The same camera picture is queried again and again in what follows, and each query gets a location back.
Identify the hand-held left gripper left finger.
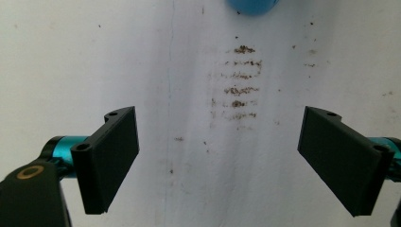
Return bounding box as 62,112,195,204
70,106,140,216

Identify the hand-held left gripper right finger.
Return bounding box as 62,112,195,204
297,106,395,218

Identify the blue round object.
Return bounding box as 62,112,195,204
226,0,281,16

